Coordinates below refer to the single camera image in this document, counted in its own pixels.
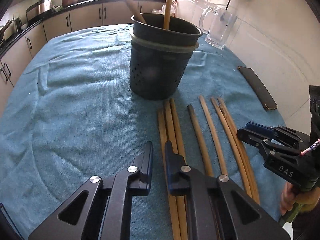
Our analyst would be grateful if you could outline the lower kitchen cabinets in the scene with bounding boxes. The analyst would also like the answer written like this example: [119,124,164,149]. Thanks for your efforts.
[0,0,167,111]

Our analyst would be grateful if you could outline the person's right hand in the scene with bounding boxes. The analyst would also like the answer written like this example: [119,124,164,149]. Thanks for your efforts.
[280,182,319,215]

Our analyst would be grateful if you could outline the dark phone with case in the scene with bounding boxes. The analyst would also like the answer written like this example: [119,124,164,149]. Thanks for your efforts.
[238,66,278,111]

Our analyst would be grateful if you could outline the blue table cloth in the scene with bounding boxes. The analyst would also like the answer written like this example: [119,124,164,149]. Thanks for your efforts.
[1,24,284,239]

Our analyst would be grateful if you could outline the clear glass mug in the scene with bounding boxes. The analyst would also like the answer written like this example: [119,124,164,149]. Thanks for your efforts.
[199,7,238,50]

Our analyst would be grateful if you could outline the dark green utensil holder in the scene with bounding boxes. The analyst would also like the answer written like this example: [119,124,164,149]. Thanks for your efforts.
[130,13,202,100]

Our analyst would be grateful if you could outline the silver rice cooker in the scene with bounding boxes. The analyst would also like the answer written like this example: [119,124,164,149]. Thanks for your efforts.
[26,0,53,21]

